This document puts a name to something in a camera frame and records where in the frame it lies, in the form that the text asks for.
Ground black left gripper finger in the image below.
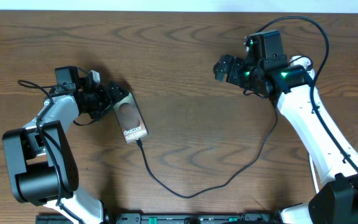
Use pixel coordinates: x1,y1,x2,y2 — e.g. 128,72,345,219
108,81,129,101
93,105,113,120

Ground smartphone with Galaxy screen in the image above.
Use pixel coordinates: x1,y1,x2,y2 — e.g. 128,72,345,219
113,92,149,144

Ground black charging cable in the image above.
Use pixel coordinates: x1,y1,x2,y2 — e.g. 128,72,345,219
135,55,314,199

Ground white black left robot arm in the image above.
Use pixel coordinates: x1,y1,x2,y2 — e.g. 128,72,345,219
2,66,129,223

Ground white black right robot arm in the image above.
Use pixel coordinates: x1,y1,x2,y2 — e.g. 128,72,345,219
213,30,358,223

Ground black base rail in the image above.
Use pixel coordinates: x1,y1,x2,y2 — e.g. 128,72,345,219
35,212,282,224

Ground white power strip cord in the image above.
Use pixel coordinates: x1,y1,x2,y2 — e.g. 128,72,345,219
308,154,320,194

